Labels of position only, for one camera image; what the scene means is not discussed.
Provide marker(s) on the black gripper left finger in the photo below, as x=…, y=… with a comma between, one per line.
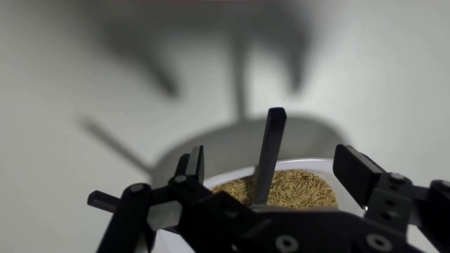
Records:
x=190, y=166

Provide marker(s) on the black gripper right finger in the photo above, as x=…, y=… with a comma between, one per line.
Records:
x=360, y=176

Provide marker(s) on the white oval bowl with grains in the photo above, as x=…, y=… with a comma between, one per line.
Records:
x=308, y=211

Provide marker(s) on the metal spoon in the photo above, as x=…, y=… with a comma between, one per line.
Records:
x=103, y=201

